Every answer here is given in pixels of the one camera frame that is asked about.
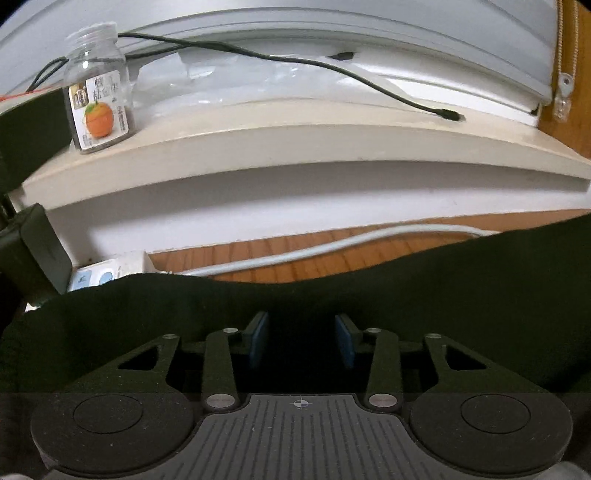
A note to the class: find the black garment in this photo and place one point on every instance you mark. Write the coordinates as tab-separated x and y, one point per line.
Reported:
461	286

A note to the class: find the black box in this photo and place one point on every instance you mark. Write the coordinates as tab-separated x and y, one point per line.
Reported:
27	134

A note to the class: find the grey window blind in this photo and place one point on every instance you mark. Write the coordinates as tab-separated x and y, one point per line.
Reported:
323	18

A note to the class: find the clear plastic bag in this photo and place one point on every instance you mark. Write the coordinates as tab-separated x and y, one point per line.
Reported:
231	83

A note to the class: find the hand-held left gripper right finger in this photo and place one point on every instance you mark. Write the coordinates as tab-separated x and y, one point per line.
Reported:
344	341

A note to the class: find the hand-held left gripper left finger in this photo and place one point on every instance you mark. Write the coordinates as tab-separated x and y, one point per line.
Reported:
259	339

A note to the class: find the clear jar with orange label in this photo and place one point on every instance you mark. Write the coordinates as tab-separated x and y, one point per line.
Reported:
99	115

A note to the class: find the black power adapter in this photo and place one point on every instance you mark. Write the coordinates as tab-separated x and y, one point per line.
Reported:
37	249

